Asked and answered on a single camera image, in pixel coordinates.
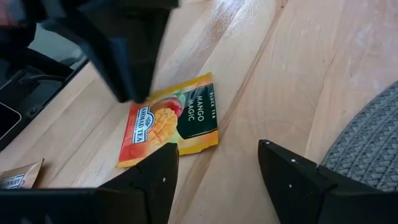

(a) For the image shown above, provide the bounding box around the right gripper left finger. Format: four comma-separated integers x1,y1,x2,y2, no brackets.
99,143,180,224

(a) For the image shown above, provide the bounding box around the black rounded flat device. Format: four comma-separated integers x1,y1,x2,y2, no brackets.
0,101,22,141

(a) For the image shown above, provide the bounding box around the beige cinnamon tea packet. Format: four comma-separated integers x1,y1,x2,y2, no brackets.
0,158,45,189

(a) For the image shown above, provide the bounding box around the orange mango tea packet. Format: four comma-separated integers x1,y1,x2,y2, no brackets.
116,72,220,168

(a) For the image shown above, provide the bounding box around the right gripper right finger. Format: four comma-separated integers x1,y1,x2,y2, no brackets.
258,139,382,224

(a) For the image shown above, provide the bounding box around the black table frame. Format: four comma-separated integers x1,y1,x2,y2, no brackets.
0,46,91,152

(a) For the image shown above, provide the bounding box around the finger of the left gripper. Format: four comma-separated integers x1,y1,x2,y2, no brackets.
77,6,175,103

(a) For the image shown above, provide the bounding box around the grey round placemat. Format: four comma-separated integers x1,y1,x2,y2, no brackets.
322,80,398,192

